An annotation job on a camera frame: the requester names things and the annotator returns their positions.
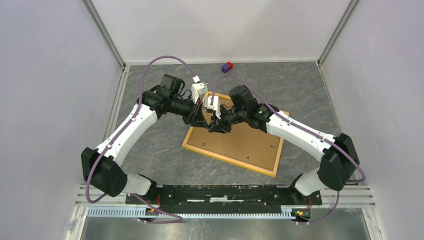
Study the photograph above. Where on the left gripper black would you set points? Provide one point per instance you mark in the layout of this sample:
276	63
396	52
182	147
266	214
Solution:
198	119

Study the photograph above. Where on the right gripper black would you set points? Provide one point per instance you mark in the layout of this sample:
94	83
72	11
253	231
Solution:
219	125

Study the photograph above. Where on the yellow picture frame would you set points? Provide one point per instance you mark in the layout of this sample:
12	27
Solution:
232	162

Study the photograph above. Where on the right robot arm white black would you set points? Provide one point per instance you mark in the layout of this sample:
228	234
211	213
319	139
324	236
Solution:
336	154

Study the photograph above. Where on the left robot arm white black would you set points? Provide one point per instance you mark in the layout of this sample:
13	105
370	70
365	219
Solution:
101	166

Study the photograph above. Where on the purple red toy brick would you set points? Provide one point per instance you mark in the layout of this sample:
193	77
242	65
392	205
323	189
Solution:
225	68

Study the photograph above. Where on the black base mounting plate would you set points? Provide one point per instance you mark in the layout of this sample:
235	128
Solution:
228	199

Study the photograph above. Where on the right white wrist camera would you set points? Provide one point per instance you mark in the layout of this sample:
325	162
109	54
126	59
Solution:
212	104

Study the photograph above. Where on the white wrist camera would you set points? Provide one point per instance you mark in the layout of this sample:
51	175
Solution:
197	90
212	104

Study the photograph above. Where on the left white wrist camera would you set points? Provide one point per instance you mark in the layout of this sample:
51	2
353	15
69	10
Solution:
197	90

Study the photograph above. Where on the white slotted cable duct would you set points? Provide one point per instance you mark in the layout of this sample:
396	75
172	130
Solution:
146	212

